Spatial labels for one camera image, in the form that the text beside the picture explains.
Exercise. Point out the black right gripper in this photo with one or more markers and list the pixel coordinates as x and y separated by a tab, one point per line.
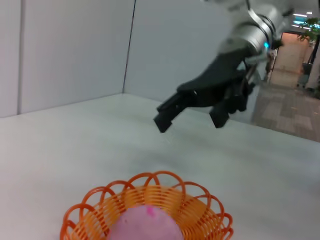
220	82

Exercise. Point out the green potted plant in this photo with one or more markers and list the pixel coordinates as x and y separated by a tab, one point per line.
312	25

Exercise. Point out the pink toy peach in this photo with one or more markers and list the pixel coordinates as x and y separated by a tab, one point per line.
145	225

